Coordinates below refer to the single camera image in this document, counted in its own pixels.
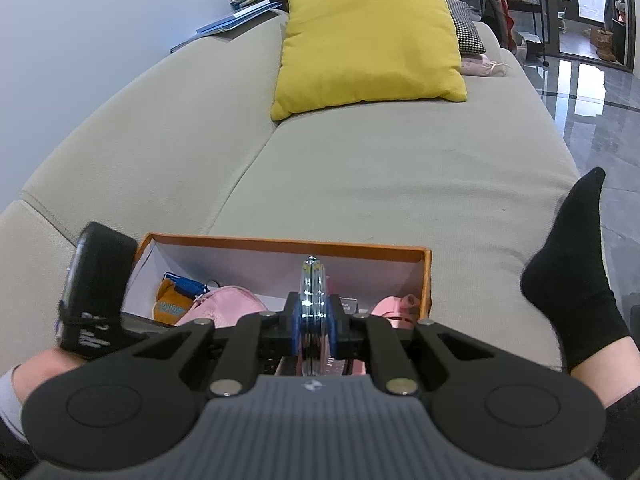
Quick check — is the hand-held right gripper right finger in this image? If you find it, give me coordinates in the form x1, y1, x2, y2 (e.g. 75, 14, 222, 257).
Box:
326, 292, 532, 397

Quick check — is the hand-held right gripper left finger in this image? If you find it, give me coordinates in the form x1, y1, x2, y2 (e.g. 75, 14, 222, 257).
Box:
120, 291, 302, 397

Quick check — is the round silver compact mirror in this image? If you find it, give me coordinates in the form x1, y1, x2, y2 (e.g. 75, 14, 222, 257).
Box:
297, 256, 332, 377

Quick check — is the pink phone holder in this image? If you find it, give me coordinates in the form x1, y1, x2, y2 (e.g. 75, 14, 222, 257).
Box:
372, 294, 422, 332

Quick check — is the orange cardboard box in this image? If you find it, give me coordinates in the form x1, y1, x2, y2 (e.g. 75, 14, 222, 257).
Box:
122, 232, 433, 377

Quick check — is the pink fabric pouch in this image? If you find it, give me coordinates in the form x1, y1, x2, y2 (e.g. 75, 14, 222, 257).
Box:
175, 285, 269, 329

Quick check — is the brown bear plush keychain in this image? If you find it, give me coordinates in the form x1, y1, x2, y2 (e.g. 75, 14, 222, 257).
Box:
152, 272, 211, 323

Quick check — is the person's left forearm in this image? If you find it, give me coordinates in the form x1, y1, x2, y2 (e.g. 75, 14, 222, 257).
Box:
0, 349, 87, 443

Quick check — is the beige sofa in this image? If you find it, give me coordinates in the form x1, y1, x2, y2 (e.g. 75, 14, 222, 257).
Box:
0, 7, 583, 401

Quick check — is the person's right leg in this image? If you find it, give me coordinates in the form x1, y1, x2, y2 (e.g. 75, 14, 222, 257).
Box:
520, 166, 640, 480

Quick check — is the yellow cushion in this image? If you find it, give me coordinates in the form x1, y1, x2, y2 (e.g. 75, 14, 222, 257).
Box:
270, 0, 469, 122

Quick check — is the blue folder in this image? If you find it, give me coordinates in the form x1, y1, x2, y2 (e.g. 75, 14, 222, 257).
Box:
170, 1, 284, 54

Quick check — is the pink cloth bundle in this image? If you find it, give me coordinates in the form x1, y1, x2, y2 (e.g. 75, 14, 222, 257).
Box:
460, 55, 511, 79

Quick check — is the houndstooth cushion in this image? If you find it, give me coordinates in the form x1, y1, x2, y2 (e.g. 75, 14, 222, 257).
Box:
446, 0, 487, 56

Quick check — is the red garment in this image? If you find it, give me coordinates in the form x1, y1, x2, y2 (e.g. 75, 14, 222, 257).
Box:
475, 0, 517, 52

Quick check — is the black metal rack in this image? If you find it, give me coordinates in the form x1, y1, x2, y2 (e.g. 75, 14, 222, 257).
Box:
467, 0, 552, 67

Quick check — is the brown bag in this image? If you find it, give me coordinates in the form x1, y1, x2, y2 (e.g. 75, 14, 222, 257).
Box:
589, 27, 619, 62

